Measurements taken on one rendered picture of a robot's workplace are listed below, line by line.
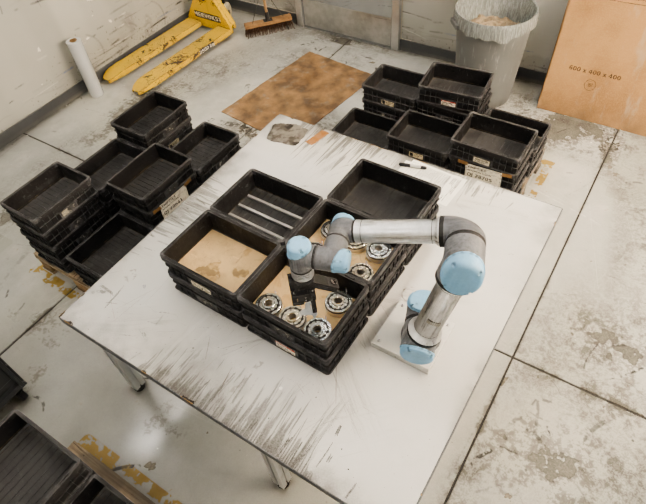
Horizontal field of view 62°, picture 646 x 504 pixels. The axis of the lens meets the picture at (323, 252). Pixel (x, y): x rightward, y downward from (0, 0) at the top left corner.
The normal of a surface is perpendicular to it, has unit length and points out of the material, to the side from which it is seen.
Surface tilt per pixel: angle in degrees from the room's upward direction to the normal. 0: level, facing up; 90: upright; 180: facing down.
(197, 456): 0
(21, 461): 0
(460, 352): 0
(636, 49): 80
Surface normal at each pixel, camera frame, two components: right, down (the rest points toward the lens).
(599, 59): -0.53, 0.51
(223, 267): -0.07, -0.65
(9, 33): 0.84, 0.37
